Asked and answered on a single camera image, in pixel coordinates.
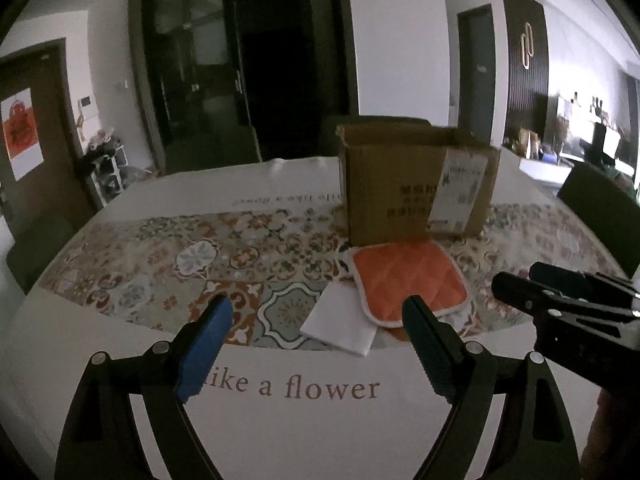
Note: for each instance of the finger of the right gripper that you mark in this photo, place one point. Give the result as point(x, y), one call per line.
point(533, 298)
point(581, 284)

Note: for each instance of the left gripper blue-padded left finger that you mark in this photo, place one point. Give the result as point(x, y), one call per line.
point(181, 366)

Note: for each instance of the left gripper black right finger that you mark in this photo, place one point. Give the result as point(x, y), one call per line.
point(453, 367)

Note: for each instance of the dark chair right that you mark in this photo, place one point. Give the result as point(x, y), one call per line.
point(607, 211)

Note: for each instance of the orange quilted pot holder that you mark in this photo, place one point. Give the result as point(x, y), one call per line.
point(386, 275)

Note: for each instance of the white folded cloth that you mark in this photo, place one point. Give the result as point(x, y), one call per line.
point(337, 319)

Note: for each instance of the cardboard box with label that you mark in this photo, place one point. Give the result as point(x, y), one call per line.
point(404, 179)

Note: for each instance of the small shelf with items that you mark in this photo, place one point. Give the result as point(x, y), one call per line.
point(103, 167)

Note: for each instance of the red and white door poster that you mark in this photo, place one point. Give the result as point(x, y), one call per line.
point(20, 133)

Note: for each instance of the dark glass double door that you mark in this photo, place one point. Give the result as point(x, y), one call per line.
point(231, 82)

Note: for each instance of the gold wall ornament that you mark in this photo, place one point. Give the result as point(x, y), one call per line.
point(527, 46)

